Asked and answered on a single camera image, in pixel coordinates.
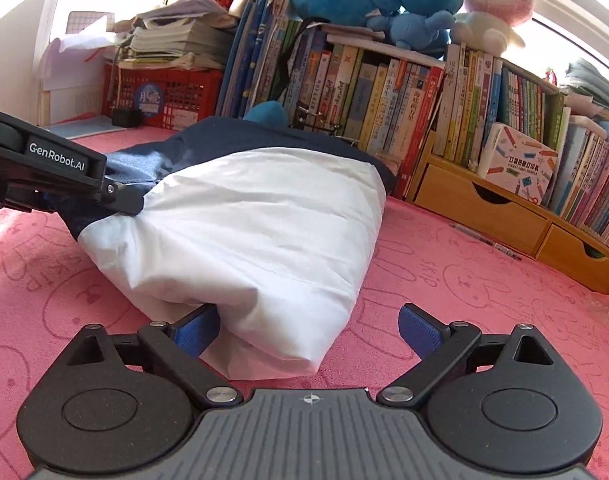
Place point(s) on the row of upright children's books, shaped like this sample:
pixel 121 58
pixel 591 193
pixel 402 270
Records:
pixel 484 95

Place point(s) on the navy and white jacket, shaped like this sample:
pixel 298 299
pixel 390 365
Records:
pixel 259 235

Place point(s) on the white grid basket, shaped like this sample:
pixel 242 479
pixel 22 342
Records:
pixel 82 25

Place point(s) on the white box with crayon print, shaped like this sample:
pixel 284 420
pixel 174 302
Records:
pixel 519 165

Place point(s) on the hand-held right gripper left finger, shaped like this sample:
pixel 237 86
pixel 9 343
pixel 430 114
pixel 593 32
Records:
pixel 202 327

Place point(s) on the pink and white bunny plush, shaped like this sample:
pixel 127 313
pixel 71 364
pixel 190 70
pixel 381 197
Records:
pixel 489 5

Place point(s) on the small blue plush toy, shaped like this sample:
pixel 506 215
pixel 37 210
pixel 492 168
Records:
pixel 414 27

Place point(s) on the tall blue books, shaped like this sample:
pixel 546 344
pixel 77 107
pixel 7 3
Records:
pixel 252 55

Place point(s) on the pink printed blanket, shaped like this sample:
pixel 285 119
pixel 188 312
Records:
pixel 434 270

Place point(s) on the stack of workbooks and papers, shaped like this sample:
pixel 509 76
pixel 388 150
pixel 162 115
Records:
pixel 174 40

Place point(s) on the large red plastic basket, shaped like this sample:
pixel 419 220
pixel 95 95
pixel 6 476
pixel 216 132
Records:
pixel 169 95

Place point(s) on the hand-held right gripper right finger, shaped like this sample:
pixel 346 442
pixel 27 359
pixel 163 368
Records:
pixel 414 330

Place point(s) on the clear pen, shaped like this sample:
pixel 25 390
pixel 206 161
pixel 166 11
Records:
pixel 484 242

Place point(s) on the black charger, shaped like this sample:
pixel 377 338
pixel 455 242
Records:
pixel 127 117

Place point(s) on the wooden drawer organiser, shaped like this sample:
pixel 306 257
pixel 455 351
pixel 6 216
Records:
pixel 484 210

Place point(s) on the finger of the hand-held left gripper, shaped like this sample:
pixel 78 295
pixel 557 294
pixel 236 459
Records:
pixel 122 201

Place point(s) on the clear plastic bag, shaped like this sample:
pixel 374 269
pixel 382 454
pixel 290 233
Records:
pixel 604 305

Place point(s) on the light blue folder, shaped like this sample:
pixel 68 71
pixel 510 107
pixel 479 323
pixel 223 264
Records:
pixel 79 127

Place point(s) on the row of thick picture books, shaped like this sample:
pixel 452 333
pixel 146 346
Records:
pixel 364 95

